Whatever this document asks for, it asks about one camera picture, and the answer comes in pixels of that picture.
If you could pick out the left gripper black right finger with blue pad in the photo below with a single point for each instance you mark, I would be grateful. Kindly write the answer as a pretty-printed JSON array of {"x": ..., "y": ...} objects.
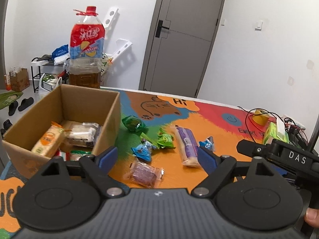
[{"x": 219, "y": 171}]

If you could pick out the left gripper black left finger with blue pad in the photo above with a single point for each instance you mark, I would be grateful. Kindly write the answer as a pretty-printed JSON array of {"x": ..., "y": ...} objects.
[{"x": 96, "y": 170}]

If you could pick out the green snack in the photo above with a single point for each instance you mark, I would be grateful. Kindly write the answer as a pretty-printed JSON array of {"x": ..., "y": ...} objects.
[{"x": 75, "y": 155}]

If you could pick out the small blue white packet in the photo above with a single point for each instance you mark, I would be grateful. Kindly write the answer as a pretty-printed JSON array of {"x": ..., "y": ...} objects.
[{"x": 208, "y": 144}]

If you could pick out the red snack stick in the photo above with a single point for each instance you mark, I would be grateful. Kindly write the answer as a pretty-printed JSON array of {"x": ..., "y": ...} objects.
[{"x": 64, "y": 155}]

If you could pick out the purple wafer snack pack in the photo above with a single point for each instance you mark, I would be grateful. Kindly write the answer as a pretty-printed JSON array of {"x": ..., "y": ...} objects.
[{"x": 187, "y": 146}]

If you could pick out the white cracker snack pack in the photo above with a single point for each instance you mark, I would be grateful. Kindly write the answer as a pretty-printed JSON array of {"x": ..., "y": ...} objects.
[{"x": 83, "y": 134}]

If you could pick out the blue snack packet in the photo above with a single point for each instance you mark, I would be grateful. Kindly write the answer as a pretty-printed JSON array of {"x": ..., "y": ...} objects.
[{"x": 144, "y": 151}]

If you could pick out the pink clear snack packet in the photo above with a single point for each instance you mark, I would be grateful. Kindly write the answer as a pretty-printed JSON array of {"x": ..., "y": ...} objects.
[{"x": 144, "y": 174}]

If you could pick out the orange cracker pack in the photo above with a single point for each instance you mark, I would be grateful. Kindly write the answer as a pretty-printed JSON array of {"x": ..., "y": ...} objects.
[{"x": 50, "y": 141}]

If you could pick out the dark green candy packet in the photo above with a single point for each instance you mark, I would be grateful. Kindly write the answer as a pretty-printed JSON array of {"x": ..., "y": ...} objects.
[{"x": 134, "y": 124}]

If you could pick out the light green snack packet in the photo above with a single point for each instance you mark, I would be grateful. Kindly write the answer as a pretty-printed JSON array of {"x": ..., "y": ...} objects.
[{"x": 165, "y": 140}]

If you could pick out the right hand thumb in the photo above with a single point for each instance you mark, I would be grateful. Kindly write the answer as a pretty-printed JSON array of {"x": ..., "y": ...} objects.
[{"x": 312, "y": 217}]

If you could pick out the green tissue box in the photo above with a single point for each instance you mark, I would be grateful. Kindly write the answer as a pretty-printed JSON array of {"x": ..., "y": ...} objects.
[{"x": 271, "y": 133}]

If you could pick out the yellow tape roll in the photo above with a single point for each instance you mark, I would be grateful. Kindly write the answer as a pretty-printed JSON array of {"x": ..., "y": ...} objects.
[{"x": 260, "y": 117}]

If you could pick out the colourful cartoon table mat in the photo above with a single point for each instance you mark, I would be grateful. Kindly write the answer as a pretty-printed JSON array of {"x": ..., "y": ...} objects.
[{"x": 262, "y": 201}]

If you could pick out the open cardboard box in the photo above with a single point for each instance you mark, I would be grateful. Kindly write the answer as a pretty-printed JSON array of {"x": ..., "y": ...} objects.
[{"x": 66, "y": 104}]

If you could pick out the black slipper right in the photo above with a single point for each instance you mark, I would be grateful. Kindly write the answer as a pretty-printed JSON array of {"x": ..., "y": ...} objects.
[{"x": 25, "y": 103}]

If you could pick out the black slipper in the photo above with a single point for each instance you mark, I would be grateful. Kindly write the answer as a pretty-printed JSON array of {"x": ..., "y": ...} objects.
[
  {"x": 25, "y": 103},
  {"x": 12, "y": 108}
]

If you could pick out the white plastic shopping bag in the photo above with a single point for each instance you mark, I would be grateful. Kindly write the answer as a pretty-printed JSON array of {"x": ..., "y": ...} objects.
[{"x": 47, "y": 83}]

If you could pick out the black shoe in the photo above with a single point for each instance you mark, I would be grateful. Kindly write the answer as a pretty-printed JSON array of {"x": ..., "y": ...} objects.
[{"x": 6, "y": 125}]

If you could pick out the black slipper left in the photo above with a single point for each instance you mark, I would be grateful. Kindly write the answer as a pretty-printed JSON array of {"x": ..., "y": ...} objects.
[{"x": 12, "y": 108}]

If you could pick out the green cartoon floor mat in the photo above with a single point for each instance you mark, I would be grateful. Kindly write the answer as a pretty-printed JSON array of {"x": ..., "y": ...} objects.
[{"x": 8, "y": 97}]

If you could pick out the black shoe rack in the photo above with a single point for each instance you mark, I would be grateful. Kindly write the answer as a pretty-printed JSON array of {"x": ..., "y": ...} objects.
[{"x": 40, "y": 67}]

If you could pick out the brown cardboard box with bottles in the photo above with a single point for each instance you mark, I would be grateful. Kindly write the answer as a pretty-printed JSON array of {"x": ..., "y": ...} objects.
[{"x": 19, "y": 80}]

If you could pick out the blue plastic bag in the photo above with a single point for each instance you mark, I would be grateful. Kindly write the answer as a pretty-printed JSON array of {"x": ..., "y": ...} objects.
[{"x": 61, "y": 54}]

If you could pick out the large tea bottle red cap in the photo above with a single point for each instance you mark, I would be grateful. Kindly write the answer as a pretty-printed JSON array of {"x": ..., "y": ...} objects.
[{"x": 86, "y": 49}]

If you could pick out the grey door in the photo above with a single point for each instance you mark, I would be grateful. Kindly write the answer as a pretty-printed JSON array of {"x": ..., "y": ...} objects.
[{"x": 176, "y": 62}]

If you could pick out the panda print ring cushion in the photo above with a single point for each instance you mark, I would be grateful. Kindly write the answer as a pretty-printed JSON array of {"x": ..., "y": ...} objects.
[{"x": 106, "y": 62}]

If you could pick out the white perforated bracket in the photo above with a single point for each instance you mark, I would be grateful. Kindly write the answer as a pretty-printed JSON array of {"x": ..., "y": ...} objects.
[{"x": 114, "y": 45}]

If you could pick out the white wall switch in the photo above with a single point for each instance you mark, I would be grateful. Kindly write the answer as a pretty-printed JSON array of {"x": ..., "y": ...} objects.
[{"x": 259, "y": 25}]

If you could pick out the black door handle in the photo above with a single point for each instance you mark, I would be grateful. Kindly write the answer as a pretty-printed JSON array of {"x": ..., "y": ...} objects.
[{"x": 159, "y": 28}]

